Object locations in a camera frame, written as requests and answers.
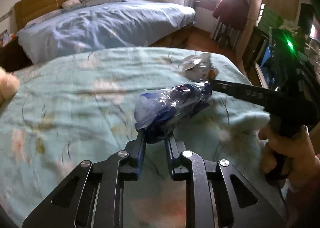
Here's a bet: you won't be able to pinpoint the white pillow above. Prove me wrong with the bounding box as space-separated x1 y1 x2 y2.
61 0 81 10

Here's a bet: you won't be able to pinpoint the green stacked boxes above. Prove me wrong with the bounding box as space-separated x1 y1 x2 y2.
256 4 283 35

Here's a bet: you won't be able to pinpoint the white radiator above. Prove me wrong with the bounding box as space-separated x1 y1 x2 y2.
209 20 242 49

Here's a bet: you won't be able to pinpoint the dark red hanging coat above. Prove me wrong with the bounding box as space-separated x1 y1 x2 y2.
213 0 249 31

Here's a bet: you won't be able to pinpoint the large blue bed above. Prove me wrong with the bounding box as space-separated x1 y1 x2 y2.
17 0 196 64

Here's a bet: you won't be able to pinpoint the blue plastic wrapper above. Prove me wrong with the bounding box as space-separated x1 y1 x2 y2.
134 81 212 144

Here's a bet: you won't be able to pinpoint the person's right hand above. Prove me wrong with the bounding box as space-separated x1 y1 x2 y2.
258 124 319 189

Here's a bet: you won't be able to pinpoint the black tv cabinet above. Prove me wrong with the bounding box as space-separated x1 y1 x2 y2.
255 28 319 96

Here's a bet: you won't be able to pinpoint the wooden headboard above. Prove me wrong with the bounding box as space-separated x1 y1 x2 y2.
14 0 68 30

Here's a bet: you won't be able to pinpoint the silver snack wrapper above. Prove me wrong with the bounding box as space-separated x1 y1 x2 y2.
182 52 219 82

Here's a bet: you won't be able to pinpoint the cream teddy bear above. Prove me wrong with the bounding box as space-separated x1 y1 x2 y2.
0 68 20 105

